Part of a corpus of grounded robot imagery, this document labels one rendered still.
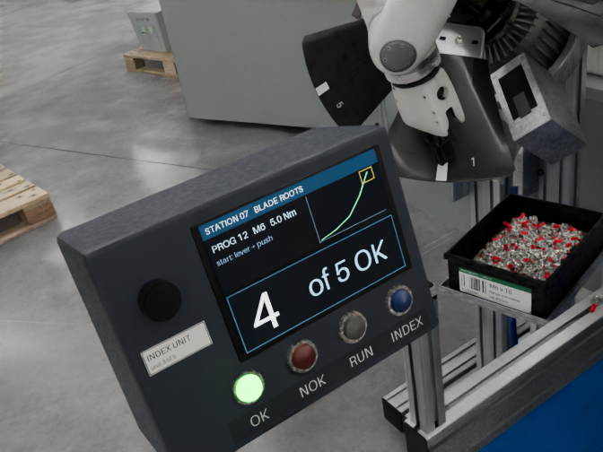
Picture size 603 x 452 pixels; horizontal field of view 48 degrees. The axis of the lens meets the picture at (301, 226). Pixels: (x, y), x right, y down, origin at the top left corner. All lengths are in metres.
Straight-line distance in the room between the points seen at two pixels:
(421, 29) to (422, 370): 0.41
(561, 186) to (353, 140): 1.22
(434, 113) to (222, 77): 3.09
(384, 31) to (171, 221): 0.49
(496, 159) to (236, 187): 0.70
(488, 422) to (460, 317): 1.47
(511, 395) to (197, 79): 3.50
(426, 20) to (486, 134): 0.34
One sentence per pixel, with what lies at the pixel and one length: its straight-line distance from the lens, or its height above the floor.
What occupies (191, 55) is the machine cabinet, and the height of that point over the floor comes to 0.46.
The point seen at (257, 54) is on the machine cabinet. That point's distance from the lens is 3.83.
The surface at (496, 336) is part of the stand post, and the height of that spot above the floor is 0.34.
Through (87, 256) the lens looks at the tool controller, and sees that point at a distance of 0.47.
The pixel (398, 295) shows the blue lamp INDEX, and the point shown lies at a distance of 0.57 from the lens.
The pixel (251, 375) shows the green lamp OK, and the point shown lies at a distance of 0.52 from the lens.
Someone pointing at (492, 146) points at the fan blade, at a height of 0.98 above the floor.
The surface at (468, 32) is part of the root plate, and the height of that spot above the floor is 1.13.
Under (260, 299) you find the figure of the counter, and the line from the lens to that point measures 0.51.
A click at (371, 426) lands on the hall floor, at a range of 2.01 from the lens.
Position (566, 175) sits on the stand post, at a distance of 1.69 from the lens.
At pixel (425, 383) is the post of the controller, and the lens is 0.77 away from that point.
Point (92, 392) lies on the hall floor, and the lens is 2.40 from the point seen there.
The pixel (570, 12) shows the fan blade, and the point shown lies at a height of 1.19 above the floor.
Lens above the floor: 1.47
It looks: 30 degrees down
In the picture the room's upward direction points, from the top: 11 degrees counter-clockwise
